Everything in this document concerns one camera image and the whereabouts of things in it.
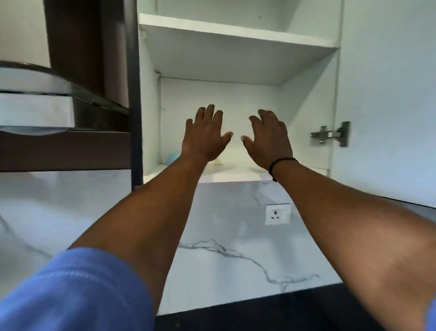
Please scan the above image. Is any metal cabinet door hinge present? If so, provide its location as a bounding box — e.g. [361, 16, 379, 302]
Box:
[310, 121, 351, 148]

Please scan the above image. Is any white wall socket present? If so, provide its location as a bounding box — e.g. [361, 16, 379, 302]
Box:
[265, 203, 291, 226]

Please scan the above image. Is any stainless steel range hood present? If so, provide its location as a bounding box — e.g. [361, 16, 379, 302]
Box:
[0, 0, 130, 137]

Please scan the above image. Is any person's left hand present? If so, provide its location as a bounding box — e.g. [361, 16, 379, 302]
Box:
[180, 104, 234, 165]

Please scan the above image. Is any beige ribbed corner wall cabinet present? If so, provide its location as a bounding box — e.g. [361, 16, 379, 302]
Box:
[131, 0, 436, 209]

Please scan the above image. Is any white cabinet shelf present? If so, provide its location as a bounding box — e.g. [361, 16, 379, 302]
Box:
[139, 13, 341, 86]

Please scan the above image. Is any person's right forearm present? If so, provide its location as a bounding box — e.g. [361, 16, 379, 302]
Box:
[274, 162, 436, 331]

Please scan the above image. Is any black wristband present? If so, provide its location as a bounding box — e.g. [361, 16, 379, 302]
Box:
[268, 156, 300, 182]

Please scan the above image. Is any person's right hand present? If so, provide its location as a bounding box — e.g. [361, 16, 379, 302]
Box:
[241, 109, 294, 171]

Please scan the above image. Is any person's left forearm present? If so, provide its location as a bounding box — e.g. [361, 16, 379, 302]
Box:
[68, 158, 208, 318]

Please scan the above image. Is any person's blue shirt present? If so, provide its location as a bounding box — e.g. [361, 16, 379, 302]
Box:
[0, 247, 156, 331]

